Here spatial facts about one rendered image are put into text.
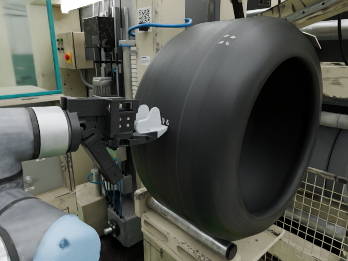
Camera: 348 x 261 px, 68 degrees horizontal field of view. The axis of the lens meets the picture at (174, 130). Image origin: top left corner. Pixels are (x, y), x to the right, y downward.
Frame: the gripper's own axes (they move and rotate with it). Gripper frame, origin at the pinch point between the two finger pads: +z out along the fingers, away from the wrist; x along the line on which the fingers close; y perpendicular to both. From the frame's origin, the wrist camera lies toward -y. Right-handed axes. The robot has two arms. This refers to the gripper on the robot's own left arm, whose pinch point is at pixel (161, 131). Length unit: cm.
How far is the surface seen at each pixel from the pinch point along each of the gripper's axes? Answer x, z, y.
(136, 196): 26.2, 13.6, -30.1
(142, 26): 32.1, 16.6, 25.3
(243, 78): -11.8, 9.4, 11.9
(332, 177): -17, 65, -19
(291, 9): 4, 58, 36
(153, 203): 22.1, 17.7, -32.3
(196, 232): 2.0, 17.7, -32.3
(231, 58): -9.0, 8.9, 15.6
